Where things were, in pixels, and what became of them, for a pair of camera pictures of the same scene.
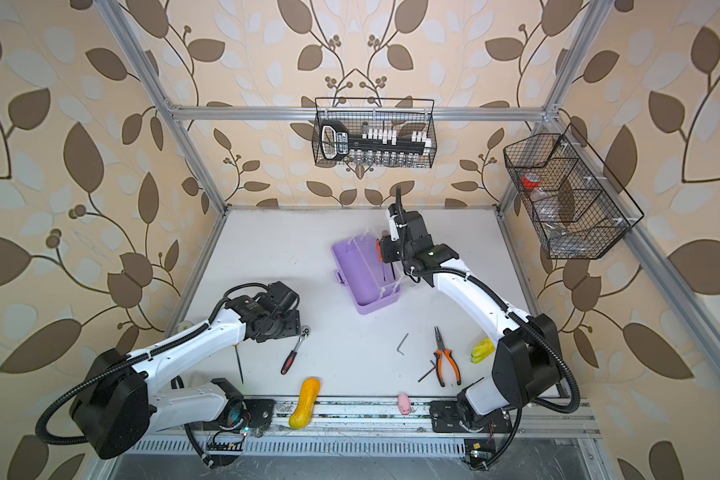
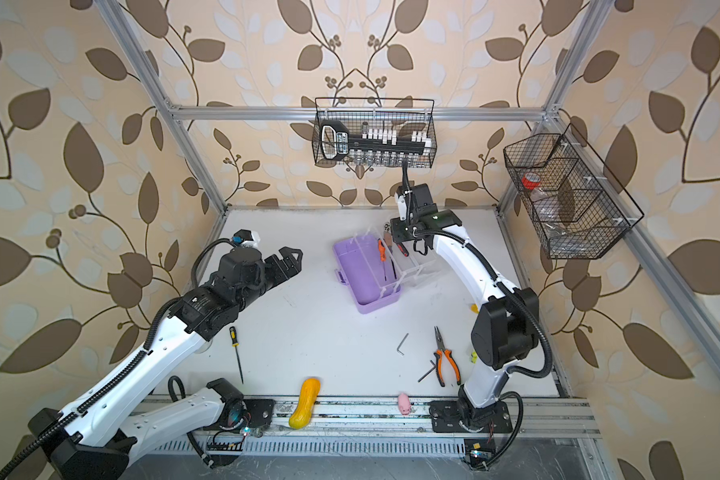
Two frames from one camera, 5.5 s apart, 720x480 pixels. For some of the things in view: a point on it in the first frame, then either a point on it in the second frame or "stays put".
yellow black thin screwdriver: (238, 362) stays put
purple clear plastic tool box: (359, 268) stays put
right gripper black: (387, 249) to (397, 233)
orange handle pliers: (438, 356) stays put
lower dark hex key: (435, 365) stays put
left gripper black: (295, 324) to (292, 266)
